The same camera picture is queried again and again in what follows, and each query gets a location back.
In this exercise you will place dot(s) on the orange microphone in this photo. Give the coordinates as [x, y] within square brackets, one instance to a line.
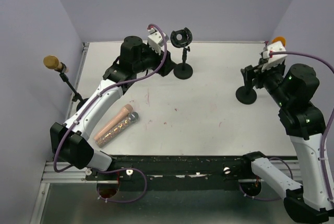
[279, 39]

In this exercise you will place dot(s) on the black round base shock stand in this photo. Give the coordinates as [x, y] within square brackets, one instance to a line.
[182, 39]

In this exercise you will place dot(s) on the gold microphone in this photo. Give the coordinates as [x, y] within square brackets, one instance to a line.
[53, 63]

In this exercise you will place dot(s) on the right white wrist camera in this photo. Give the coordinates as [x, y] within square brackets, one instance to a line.
[272, 55]

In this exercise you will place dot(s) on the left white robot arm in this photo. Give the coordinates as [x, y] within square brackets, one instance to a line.
[70, 139]

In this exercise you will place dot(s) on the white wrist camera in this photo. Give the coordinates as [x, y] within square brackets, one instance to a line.
[272, 55]
[155, 40]

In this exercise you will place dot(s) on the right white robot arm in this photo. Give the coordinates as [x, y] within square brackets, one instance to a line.
[310, 201]

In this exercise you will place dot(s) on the silver glitter microphone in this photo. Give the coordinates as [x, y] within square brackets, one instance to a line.
[112, 132]

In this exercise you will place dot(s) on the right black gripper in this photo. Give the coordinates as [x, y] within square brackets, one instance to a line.
[249, 72]

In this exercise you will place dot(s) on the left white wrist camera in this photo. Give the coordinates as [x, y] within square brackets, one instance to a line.
[155, 40]

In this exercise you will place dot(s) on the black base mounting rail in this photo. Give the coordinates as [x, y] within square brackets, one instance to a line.
[142, 173]

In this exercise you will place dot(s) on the pink microphone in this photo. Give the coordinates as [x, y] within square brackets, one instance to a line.
[124, 111]

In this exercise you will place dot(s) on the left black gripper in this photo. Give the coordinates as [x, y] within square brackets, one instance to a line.
[168, 66]

